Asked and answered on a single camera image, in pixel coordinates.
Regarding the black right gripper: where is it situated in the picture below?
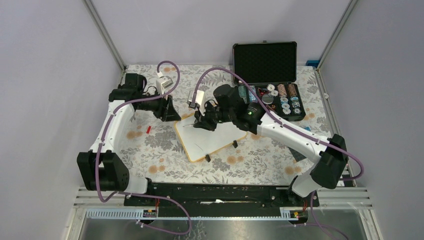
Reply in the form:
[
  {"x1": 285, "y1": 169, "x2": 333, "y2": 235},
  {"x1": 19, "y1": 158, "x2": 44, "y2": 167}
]
[{"x1": 193, "y1": 100, "x2": 235, "y2": 132}]

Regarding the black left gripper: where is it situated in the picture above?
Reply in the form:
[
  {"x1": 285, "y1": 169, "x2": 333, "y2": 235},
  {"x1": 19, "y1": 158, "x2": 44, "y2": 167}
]
[{"x1": 137, "y1": 88, "x2": 181, "y2": 121}]

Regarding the yellow framed whiteboard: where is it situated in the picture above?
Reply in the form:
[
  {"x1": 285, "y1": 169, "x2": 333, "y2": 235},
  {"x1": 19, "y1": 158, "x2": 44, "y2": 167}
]
[{"x1": 174, "y1": 114, "x2": 248, "y2": 163}]

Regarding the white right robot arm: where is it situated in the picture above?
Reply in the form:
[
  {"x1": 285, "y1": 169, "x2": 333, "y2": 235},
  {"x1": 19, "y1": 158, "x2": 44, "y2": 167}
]
[{"x1": 188, "y1": 84, "x2": 348, "y2": 206}]

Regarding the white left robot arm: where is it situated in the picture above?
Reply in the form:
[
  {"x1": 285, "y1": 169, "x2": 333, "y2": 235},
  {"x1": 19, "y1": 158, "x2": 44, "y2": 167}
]
[{"x1": 76, "y1": 72, "x2": 181, "y2": 206}]

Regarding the green poker chip stack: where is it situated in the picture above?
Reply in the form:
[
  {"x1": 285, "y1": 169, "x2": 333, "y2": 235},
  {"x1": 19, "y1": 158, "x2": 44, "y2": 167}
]
[{"x1": 238, "y1": 86, "x2": 248, "y2": 102}]

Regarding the black poker chip case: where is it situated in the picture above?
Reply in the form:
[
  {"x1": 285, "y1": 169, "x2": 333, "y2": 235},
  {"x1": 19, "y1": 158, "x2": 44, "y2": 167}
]
[{"x1": 232, "y1": 41, "x2": 306, "y2": 122}]

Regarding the grey lego baseplate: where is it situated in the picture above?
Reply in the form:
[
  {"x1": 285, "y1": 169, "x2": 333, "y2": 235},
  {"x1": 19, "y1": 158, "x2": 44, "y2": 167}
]
[{"x1": 288, "y1": 147, "x2": 307, "y2": 163}]

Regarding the blue box in corner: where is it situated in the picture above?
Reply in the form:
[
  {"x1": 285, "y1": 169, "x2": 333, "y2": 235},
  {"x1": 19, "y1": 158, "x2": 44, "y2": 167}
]
[{"x1": 305, "y1": 60, "x2": 320, "y2": 68}]

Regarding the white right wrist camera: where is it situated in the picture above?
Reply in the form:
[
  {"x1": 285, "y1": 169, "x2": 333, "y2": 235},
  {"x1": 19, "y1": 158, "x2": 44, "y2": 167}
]
[{"x1": 187, "y1": 90, "x2": 206, "y2": 115}]

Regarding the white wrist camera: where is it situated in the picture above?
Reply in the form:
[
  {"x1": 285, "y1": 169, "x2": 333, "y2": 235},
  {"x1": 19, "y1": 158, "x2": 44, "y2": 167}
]
[
  {"x1": 187, "y1": 90, "x2": 206, "y2": 115},
  {"x1": 156, "y1": 72, "x2": 174, "y2": 95}
]

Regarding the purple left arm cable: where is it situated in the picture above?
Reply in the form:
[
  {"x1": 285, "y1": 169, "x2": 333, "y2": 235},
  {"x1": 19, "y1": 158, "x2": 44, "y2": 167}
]
[{"x1": 94, "y1": 60, "x2": 193, "y2": 236}]

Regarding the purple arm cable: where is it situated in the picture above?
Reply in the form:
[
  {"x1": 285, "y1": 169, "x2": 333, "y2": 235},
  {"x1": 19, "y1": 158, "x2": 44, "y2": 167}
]
[
  {"x1": 94, "y1": 60, "x2": 193, "y2": 236},
  {"x1": 193, "y1": 67, "x2": 365, "y2": 240}
]

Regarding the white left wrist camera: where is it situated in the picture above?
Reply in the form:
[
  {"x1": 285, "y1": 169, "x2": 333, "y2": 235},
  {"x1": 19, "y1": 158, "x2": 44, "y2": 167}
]
[{"x1": 156, "y1": 72, "x2": 174, "y2": 95}]

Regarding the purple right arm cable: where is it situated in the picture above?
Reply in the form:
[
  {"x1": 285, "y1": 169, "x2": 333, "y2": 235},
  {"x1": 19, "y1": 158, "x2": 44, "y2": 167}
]
[{"x1": 193, "y1": 67, "x2": 365, "y2": 240}]

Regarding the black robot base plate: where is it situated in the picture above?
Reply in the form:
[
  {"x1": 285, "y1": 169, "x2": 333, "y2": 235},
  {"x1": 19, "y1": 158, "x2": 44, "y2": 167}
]
[{"x1": 124, "y1": 182, "x2": 320, "y2": 218}]

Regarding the aluminium frame rail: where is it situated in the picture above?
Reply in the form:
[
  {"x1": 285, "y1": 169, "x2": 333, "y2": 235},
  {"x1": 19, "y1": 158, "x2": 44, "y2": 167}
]
[{"x1": 73, "y1": 186, "x2": 373, "y2": 221}]

